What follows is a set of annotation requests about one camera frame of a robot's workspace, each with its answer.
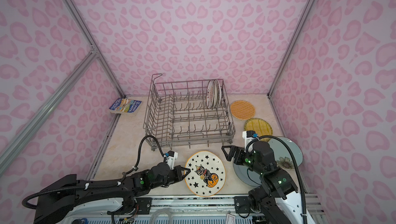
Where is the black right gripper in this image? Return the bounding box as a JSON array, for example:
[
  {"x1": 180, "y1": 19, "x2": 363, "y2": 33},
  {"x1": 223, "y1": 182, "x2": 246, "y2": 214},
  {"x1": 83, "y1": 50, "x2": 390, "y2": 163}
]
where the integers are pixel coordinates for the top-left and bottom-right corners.
[{"x1": 220, "y1": 145, "x2": 265, "y2": 175}]

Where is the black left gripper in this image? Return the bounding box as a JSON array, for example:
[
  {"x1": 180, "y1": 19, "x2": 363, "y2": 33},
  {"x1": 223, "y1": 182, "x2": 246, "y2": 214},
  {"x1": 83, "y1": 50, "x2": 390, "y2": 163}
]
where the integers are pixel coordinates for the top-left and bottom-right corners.
[{"x1": 152, "y1": 165, "x2": 193, "y2": 191}]

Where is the grey-blue plate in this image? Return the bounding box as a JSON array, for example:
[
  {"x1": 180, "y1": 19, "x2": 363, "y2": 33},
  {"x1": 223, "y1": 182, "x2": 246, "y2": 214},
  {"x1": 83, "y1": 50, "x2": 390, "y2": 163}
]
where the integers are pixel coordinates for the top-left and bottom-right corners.
[{"x1": 233, "y1": 164, "x2": 261, "y2": 187}]

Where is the cat and stars plate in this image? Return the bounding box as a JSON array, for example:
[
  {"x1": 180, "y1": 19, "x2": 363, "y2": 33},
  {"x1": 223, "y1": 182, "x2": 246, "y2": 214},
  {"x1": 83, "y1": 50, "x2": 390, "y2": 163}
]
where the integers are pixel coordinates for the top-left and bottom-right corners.
[{"x1": 185, "y1": 151, "x2": 226, "y2": 197}]

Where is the cream floral plate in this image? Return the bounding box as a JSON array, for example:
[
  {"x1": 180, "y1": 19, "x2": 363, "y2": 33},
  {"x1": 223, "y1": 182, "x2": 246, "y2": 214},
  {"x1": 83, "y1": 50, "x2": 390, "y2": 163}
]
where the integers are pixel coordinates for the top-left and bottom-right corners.
[{"x1": 213, "y1": 79, "x2": 221, "y2": 108}]

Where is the white plate orange sunburst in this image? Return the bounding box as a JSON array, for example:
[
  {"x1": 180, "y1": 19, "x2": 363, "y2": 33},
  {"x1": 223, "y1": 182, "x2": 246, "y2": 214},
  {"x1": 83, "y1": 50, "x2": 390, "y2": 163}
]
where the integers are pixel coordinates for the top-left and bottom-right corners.
[{"x1": 206, "y1": 80, "x2": 214, "y2": 109}]

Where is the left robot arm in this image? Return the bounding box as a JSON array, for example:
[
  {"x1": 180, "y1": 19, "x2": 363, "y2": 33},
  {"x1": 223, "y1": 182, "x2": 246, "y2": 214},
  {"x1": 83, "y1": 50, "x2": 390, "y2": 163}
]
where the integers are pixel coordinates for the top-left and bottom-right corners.
[{"x1": 23, "y1": 162, "x2": 191, "y2": 224}]

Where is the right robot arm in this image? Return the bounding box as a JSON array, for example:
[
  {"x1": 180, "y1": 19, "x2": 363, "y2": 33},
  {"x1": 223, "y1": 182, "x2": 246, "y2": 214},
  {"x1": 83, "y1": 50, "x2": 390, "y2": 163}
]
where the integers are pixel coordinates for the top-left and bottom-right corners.
[{"x1": 222, "y1": 139, "x2": 315, "y2": 224}]

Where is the green bamboo woven tray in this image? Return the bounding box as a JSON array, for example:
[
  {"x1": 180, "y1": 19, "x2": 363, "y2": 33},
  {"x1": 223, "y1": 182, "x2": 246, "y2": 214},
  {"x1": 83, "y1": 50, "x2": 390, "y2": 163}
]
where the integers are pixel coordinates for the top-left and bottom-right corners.
[{"x1": 244, "y1": 118, "x2": 273, "y2": 136}]

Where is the clear tubing loop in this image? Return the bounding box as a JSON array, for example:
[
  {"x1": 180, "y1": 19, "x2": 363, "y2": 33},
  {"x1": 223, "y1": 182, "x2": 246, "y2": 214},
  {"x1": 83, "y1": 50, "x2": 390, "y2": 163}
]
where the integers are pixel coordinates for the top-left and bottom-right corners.
[{"x1": 148, "y1": 207, "x2": 174, "y2": 224}]

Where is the orange woven round tray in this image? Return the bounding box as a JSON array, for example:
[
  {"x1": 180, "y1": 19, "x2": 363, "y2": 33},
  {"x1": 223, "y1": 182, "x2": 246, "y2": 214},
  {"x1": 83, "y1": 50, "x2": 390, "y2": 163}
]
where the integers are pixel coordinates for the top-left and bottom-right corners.
[{"x1": 230, "y1": 100, "x2": 256, "y2": 120}]

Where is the pale green plate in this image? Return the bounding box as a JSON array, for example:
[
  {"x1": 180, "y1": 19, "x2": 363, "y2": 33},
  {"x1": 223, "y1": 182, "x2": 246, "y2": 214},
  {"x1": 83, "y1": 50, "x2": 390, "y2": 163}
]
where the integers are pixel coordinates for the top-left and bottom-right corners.
[{"x1": 268, "y1": 137, "x2": 303, "y2": 169}]

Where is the colourful book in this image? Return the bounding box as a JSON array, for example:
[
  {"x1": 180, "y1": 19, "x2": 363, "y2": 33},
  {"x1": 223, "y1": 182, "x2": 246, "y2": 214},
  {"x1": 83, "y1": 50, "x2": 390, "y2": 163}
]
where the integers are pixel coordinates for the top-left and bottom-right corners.
[{"x1": 109, "y1": 98, "x2": 142, "y2": 114}]

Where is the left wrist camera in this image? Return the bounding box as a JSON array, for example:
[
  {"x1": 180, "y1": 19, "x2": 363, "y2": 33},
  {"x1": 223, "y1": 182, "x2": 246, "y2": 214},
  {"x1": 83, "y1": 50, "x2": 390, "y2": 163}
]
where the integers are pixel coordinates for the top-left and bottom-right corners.
[{"x1": 164, "y1": 150, "x2": 178, "y2": 170}]

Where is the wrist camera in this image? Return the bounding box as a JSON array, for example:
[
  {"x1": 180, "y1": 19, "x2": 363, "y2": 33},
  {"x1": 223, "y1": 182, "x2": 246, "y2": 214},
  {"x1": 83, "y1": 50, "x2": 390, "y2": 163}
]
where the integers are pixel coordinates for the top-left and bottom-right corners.
[
  {"x1": 164, "y1": 150, "x2": 178, "y2": 170},
  {"x1": 242, "y1": 130, "x2": 258, "y2": 152}
]

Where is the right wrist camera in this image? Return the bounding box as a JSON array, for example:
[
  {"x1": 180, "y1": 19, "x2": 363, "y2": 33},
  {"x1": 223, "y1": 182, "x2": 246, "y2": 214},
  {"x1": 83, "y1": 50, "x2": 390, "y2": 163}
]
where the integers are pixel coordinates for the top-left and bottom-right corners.
[{"x1": 242, "y1": 130, "x2": 258, "y2": 152}]

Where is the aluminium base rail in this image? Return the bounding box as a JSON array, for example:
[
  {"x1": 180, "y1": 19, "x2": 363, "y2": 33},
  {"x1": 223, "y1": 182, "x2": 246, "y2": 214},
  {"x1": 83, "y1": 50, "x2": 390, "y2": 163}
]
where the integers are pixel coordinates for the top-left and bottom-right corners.
[{"x1": 57, "y1": 192, "x2": 329, "y2": 224}]

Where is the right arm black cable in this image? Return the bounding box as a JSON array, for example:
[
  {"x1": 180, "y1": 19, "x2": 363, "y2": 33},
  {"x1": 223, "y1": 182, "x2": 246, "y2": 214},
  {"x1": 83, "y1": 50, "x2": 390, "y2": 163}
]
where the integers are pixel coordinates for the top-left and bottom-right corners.
[{"x1": 247, "y1": 135, "x2": 308, "y2": 224}]

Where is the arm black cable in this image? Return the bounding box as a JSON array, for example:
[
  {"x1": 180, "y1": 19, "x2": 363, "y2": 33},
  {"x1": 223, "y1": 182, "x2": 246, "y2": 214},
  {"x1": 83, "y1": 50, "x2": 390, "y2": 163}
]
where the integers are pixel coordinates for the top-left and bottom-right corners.
[
  {"x1": 21, "y1": 135, "x2": 166, "y2": 210},
  {"x1": 247, "y1": 135, "x2": 308, "y2": 224}
]

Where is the grey wire dish rack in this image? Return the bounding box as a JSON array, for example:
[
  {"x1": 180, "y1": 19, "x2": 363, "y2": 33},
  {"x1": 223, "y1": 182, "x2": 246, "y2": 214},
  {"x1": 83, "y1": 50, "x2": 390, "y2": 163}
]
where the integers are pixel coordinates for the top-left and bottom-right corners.
[{"x1": 143, "y1": 73, "x2": 236, "y2": 150}]

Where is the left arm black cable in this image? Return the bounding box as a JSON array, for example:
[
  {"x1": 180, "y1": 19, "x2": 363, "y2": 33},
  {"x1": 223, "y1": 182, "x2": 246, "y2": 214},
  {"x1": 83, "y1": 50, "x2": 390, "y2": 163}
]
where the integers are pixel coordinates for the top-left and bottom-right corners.
[{"x1": 21, "y1": 135, "x2": 166, "y2": 210}]

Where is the grey metal frame post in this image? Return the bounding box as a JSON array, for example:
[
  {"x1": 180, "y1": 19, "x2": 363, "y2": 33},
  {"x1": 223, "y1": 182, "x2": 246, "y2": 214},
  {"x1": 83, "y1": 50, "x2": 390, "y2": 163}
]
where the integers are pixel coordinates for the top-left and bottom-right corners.
[{"x1": 62, "y1": 0, "x2": 126, "y2": 97}]

